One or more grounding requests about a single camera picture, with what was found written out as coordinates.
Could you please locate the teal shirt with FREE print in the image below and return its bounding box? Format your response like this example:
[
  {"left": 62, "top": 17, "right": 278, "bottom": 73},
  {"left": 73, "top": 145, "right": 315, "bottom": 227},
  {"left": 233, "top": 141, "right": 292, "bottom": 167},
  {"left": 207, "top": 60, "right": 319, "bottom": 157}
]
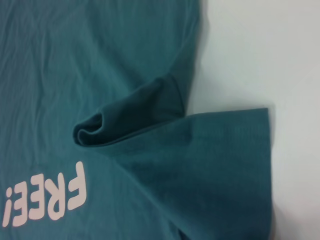
[{"left": 0, "top": 0, "right": 276, "bottom": 240}]

